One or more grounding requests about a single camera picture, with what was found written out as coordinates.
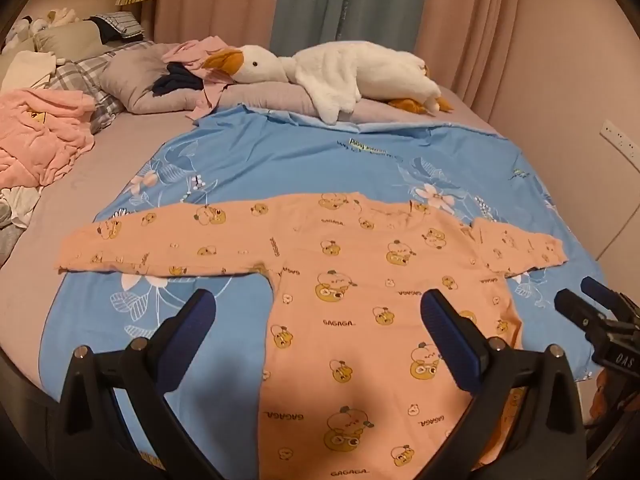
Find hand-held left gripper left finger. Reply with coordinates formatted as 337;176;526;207
47;287;226;480

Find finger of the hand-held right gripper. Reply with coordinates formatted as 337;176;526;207
554;287;608;342
580;276;640;322

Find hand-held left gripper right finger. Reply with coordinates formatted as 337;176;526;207
415;289;588;480

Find orange bear print pajama top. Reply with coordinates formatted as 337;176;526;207
54;191;570;480

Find bed with mauve sheet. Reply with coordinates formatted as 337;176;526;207
0;40;507;386

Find blue floral blanket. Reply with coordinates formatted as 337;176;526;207
37;102;608;467

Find navy cloth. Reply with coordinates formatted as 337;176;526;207
152;62;207;99

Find pink fluffy blanket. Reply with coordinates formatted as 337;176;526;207
0;87;97;189

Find grey plaid pillow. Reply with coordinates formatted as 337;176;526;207
49;41;157;134

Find pink shirt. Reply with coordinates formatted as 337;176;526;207
161;35;238;122

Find white goose plush toy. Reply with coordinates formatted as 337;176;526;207
201;40;453;126

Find pink curtain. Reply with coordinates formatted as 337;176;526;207
419;0;640;126
151;0;287;57

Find cream cloth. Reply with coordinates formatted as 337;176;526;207
0;51;57;95

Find dark plaid clothing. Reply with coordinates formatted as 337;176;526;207
89;11;147;44

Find olive green pillow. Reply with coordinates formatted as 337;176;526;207
32;21;110;59

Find small cream plush toys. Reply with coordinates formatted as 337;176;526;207
9;7;82;42

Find teal curtain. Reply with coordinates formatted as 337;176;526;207
271;0;434;57

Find white wall socket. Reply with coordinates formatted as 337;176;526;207
599;119;640;155

